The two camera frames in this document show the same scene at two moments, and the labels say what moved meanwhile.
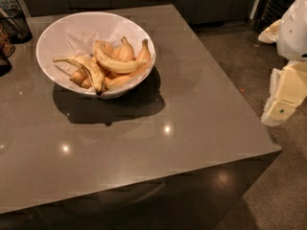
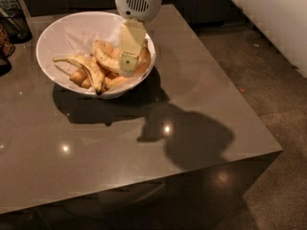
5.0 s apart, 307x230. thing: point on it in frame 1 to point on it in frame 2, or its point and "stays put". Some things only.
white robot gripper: x=294 y=33 to x=139 y=4
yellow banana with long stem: x=88 y=64 stays put
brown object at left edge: x=6 y=43 stays put
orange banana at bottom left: x=82 y=78 stays put
